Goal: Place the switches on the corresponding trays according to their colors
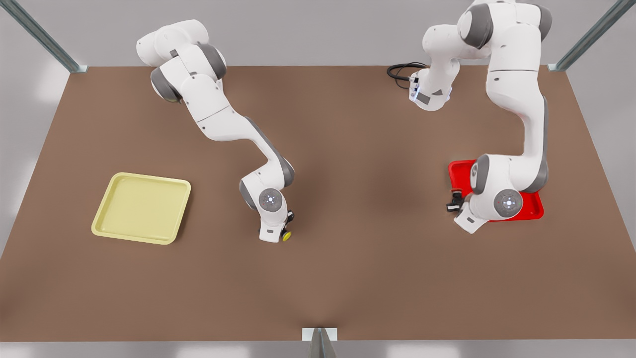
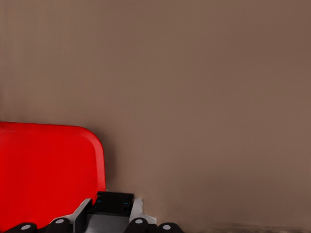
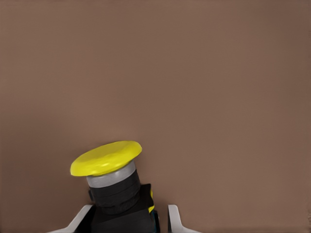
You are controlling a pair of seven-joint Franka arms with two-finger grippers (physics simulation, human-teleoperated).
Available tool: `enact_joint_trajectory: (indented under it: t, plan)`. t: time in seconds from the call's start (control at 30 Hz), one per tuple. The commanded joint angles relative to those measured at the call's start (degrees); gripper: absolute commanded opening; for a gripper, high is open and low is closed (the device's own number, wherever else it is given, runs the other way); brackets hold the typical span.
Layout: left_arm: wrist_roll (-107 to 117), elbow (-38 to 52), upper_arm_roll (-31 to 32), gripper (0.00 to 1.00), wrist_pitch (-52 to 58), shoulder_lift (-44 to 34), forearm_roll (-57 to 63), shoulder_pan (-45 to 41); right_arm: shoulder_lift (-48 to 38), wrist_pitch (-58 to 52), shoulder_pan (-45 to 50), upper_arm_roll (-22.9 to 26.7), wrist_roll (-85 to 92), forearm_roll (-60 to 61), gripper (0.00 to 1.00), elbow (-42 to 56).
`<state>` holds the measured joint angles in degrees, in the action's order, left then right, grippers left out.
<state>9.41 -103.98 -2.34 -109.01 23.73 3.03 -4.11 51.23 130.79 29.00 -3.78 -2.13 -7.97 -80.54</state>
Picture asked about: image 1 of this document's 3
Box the yellow square tray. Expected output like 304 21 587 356
91 172 192 245

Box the black cable loop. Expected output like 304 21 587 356
387 62 429 90

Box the silver frame post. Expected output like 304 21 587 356
302 328 338 358
548 0 636 72
0 0 88 73

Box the red square tray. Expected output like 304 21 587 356
448 160 545 221

